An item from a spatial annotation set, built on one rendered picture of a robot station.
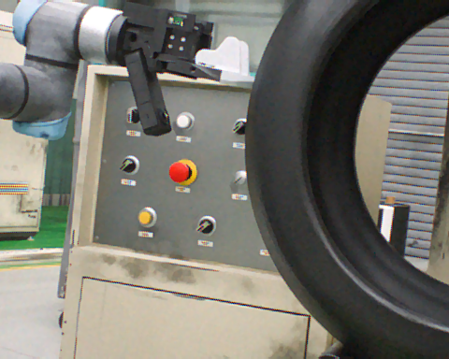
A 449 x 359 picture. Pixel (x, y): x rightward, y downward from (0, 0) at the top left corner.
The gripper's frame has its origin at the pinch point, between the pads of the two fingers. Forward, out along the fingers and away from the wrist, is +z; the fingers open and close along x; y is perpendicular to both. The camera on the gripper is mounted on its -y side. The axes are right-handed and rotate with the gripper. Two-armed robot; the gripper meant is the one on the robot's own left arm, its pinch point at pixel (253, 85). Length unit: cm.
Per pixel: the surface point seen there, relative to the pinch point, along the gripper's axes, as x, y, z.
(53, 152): 934, -122, -550
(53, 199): 939, -181, -538
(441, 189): 25.1, -8.4, 23.9
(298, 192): -12.4, -10.9, 12.3
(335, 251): -12.4, -16.4, 18.0
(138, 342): 52, -53, -28
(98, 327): 52, -53, -37
